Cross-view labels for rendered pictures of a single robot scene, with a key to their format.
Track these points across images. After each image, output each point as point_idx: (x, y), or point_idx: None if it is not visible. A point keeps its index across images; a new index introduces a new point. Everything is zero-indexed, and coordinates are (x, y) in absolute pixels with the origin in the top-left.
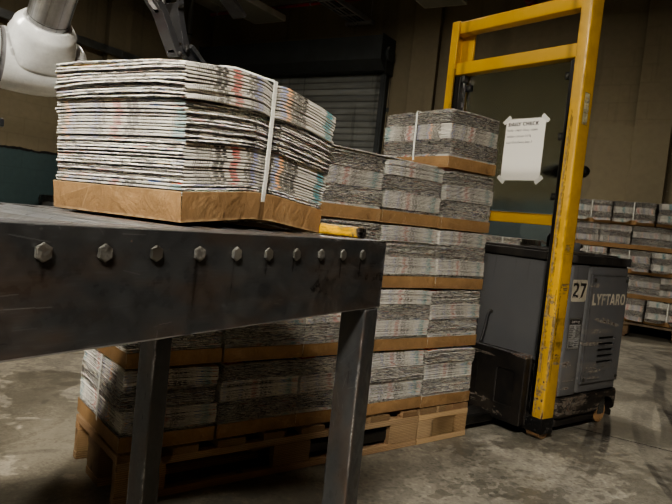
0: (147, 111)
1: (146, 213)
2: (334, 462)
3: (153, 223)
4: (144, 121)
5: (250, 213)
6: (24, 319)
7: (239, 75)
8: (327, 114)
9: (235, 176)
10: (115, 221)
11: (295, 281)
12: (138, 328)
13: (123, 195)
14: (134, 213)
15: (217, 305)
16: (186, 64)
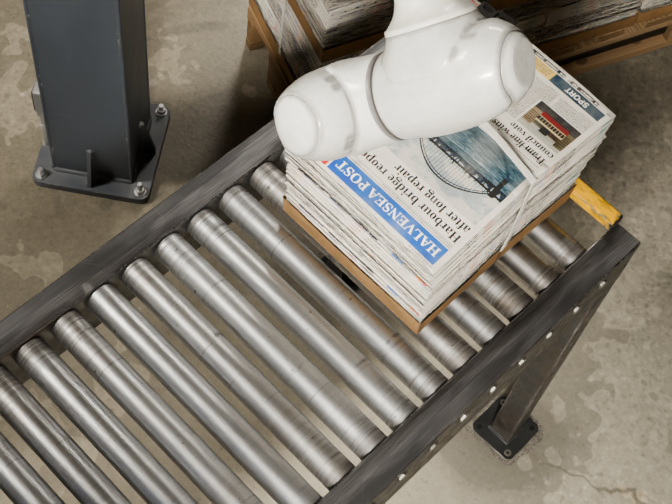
0: (390, 255)
1: (383, 301)
2: (542, 356)
3: (392, 346)
4: (386, 255)
5: (486, 268)
6: None
7: (489, 224)
8: (602, 127)
9: (474, 264)
10: (363, 376)
11: (517, 369)
12: (387, 499)
13: (361, 274)
14: (371, 291)
15: (444, 442)
16: (434, 275)
